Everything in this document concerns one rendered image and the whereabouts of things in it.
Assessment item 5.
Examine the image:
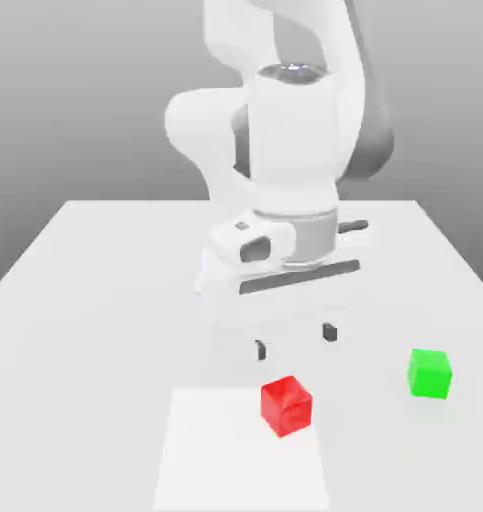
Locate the small green cube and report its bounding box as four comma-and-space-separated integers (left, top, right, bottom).
406, 348, 454, 401

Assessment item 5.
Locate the small red cube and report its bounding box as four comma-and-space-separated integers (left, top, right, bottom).
259, 374, 314, 440

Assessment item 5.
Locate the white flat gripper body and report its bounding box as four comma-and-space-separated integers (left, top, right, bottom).
209, 258, 365, 336

